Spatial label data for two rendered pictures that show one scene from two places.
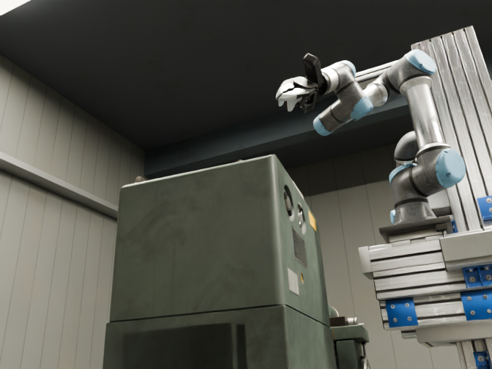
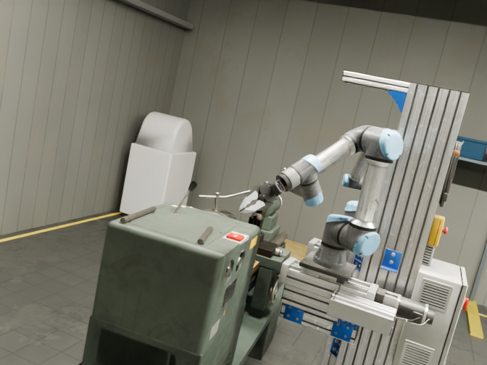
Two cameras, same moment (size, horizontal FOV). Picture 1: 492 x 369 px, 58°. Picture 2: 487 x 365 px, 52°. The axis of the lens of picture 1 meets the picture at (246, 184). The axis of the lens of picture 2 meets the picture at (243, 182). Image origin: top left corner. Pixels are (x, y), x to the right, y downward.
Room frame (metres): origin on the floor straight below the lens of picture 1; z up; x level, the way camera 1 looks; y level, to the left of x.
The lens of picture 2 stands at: (-0.69, 0.05, 1.82)
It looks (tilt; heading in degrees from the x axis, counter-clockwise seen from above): 10 degrees down; 355
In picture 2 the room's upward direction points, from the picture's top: 12 degrees clockwise
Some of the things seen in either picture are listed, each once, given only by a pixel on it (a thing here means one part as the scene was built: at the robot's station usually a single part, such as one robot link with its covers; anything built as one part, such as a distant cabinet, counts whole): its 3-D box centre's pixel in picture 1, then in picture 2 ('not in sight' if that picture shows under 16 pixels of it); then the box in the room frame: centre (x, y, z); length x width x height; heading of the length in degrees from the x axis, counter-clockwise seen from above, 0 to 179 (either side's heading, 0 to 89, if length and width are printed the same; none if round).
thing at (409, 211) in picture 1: (414, 217); (331, 253); (1.48, -0.58, 1.21); 0.15 x 0.15 x 0.10
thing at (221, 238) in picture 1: (232, 261); (184, 266); (1.38, 0.05, 1.06); 0.59 x 0.48 x 0.39; 161
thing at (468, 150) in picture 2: not in sight; (458, 145); (4.76, -2.63, 1.77); 0.54 x 0.40 x 0.21; 66
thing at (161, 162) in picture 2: not in sight; (161, 167); (5.78, 0.61, 0.69); 0.70 x 0.59 x 1.38; 156
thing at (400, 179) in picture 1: (408, 186); (338, 229); (1.47, -0.59, 1.33); 0.13 x 0.12 x 0.14; 30
